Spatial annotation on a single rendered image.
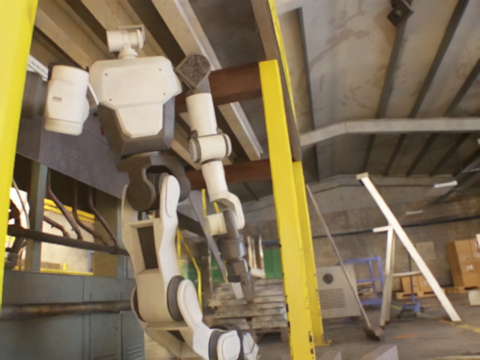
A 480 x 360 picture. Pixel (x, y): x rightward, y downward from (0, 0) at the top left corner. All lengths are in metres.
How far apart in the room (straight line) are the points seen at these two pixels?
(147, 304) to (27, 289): 0.46
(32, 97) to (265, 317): 3.39
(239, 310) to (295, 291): 2.15
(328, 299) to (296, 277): 3.38
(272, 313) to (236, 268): 2.60
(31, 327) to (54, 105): 0.92
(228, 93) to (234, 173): 1.73
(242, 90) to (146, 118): 1.23
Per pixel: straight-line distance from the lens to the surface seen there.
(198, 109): 1.24
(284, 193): 1.75
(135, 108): 1.15
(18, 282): 1.40
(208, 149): 1.20
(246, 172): 3.89
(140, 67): 1.18
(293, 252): 1.70
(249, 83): 2.31
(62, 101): 0.71
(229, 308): 3.86
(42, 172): 1.62
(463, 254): 11.18
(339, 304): 5.08
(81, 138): 1.87
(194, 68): 1.26
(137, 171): 1.15
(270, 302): 3.82
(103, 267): 2.23
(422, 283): 10.76
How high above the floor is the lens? 0.48
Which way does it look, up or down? 17 degrees up
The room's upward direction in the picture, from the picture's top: 4 degrees counter-clockwise
